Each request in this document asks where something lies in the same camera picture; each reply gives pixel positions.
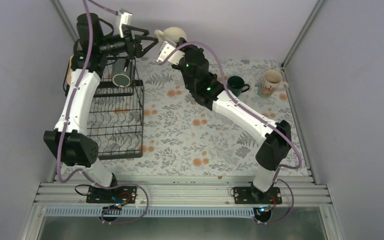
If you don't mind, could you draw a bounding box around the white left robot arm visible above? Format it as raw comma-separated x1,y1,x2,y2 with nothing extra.
43,10,158,203

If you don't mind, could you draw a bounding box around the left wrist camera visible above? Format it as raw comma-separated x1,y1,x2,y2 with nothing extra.
115,8,133,38

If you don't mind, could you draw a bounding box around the dark green mug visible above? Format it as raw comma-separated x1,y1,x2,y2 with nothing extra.
227,75,251,97

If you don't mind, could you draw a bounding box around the grey-green mug black handle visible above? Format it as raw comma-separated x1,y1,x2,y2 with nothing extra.
111,58,132,88

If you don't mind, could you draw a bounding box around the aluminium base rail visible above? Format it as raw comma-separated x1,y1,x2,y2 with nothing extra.
33,175,332,207

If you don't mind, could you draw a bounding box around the floral cream mug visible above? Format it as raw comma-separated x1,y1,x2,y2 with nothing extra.
257,70,289,98

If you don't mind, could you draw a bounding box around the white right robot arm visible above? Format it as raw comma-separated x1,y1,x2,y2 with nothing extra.
167,42,292,204

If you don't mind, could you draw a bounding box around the floral patterned table mat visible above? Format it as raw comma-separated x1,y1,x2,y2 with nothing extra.
61,56,312,177

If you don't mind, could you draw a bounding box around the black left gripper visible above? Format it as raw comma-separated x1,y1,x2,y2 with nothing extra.
97,25,158,59

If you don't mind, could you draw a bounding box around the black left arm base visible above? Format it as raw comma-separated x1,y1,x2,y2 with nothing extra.
86,186,137,205

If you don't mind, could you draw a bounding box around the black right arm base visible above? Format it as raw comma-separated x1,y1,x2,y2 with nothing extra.
230,186,283,205

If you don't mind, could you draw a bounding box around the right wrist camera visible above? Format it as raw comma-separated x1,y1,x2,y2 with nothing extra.
156,40,184,65

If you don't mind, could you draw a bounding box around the black wire dish rack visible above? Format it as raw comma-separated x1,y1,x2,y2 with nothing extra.
64,56,146,161

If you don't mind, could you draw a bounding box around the cream white ribbed mug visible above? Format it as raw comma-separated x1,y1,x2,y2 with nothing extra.
154,26,187,47

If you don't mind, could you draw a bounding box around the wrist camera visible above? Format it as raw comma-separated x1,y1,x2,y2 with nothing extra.
156,40,184,65
115,8,133,38

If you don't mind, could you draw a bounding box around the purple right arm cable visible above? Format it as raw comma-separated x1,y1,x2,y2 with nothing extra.
160,41,303,226

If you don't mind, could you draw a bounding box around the yellow mug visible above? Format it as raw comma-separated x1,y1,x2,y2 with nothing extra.
66,55,74,86

